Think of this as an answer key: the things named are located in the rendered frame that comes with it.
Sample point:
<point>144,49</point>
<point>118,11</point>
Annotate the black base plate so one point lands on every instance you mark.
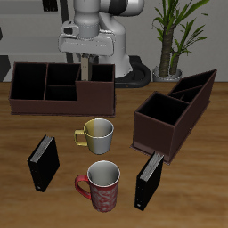
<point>139,75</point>

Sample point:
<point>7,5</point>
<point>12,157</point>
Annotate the yellow and white mug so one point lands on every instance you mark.
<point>99,139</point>

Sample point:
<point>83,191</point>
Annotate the dark brown desk caddy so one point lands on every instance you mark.
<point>95,99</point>
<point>154,133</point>

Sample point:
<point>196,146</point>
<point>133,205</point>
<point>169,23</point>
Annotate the green pot plant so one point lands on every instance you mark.
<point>166,50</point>

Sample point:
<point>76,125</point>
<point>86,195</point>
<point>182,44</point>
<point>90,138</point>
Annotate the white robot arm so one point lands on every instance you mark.
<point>115,38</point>

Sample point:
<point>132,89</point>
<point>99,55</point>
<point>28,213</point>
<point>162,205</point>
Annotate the black book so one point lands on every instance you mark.
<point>148,185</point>
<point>46,167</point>

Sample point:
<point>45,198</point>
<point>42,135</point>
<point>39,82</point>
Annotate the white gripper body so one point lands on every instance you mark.
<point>89,46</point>

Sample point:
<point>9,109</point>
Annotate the red and white mug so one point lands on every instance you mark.
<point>104,194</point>

